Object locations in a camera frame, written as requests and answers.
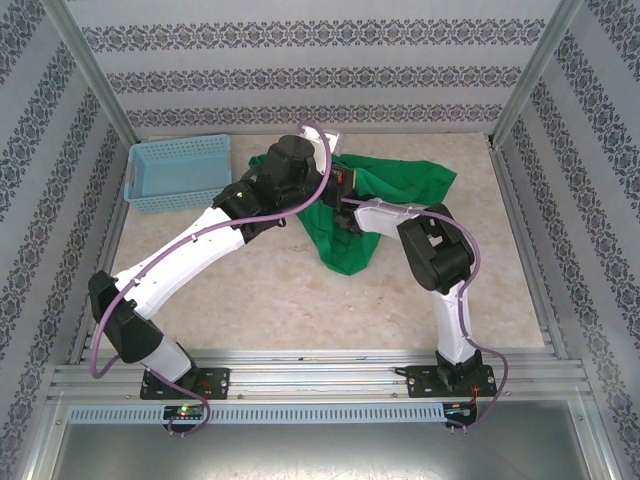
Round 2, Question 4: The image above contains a green t-shirt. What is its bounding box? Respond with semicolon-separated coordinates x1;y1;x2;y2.
248;153;459;276

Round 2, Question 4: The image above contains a light blue plastic basket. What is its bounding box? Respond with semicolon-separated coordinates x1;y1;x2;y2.
123;133;234;215

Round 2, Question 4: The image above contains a grey metal sheet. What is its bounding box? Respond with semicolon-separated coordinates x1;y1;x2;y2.
49;422;611;480

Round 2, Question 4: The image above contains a left controller circuit board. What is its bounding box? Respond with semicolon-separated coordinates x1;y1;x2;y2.
163;404;205;420

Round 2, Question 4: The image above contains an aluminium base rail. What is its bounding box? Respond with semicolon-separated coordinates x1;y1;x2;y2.
49;347;587;401

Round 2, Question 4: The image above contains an aluminium right side rail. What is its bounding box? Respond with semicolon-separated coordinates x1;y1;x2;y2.
487;134;569;359

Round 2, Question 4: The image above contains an aluminium left side rail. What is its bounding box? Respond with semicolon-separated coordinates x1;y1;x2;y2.
69;142;141;364

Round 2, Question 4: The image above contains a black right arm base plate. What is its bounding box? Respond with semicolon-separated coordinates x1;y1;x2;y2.
407;364;496;400

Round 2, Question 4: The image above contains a slotted grey cable duct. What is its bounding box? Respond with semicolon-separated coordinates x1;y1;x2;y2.
67;402;446;425

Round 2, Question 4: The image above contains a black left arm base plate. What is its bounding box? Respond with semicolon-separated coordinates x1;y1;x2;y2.
139;367;231;401

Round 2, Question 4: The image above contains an aluminium left corner post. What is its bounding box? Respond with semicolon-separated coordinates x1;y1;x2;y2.
42;0;140;146

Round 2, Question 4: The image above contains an aluminium corner post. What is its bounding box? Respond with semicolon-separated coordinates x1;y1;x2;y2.
42;0;140;146
489;0;584;146

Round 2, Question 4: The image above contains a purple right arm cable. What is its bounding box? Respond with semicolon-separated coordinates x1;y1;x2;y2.
342;197;512;435

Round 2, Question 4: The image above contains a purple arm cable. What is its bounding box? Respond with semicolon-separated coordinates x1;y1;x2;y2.
89;122;335;439
342;197;512;435

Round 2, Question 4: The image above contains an aluminium right corner post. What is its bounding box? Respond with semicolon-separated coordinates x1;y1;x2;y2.
489;0;584;146

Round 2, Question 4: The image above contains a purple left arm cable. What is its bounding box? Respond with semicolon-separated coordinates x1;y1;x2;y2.
89;122;335;439

